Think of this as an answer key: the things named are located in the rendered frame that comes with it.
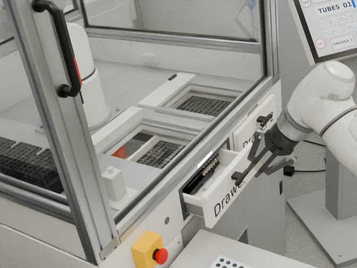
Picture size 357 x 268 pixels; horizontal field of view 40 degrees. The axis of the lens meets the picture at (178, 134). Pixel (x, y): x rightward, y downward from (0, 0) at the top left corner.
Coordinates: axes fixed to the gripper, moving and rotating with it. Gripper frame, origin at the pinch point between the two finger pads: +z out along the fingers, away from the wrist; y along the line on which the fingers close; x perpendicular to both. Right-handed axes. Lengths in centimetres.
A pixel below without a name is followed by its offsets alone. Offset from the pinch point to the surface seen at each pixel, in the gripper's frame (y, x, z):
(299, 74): 13, -169, 75
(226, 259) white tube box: -8.9, 20.7, 10.0
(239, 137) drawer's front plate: 9.6, -18.1, 9.5
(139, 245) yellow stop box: 9.8, 35.2, 9.0
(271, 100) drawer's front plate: 10.3, -42.3, 8.5
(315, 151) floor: -24, -147, 97
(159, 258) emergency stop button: 4.4, 34.6, 8.2
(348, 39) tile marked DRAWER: 3, -82, -7
